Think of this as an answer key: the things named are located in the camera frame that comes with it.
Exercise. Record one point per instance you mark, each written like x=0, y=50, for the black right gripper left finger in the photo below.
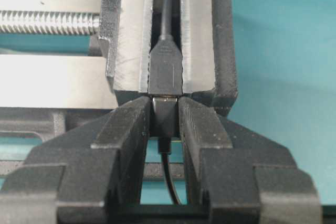
x=83, y=175

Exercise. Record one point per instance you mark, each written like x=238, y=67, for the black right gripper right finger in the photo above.
x=239, y=175

